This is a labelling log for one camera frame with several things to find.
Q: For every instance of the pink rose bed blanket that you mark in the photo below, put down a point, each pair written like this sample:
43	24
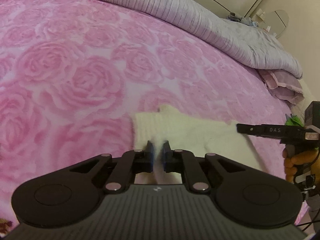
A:
74	71

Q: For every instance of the green knitted sweater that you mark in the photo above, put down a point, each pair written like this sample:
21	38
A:
293	120

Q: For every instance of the cream knitted sweater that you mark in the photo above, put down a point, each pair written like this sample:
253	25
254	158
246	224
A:
185	132

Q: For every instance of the grey striped duvet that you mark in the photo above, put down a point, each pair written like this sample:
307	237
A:
250	46

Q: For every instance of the cream padded headboard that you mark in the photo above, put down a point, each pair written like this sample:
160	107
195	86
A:
299	109

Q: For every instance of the oval vanity mirror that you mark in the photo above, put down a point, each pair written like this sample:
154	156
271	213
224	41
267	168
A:
275	22

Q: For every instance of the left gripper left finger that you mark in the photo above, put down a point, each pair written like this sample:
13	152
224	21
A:
128	166

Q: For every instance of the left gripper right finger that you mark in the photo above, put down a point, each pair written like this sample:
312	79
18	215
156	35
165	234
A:
187	165

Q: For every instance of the mauve pillow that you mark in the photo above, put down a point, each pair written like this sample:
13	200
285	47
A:
282	85

